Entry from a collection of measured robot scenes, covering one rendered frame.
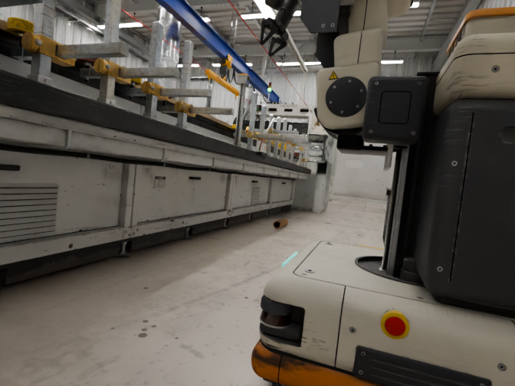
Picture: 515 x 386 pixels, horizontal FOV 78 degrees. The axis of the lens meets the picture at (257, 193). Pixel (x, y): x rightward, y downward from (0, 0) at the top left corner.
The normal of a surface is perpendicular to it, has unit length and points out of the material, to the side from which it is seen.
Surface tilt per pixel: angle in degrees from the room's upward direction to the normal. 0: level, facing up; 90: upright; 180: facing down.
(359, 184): 90
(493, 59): 90
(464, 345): 84
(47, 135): 90
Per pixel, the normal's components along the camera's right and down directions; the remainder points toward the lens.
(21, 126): 0.94, 0.11
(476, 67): -0.33, 0.01
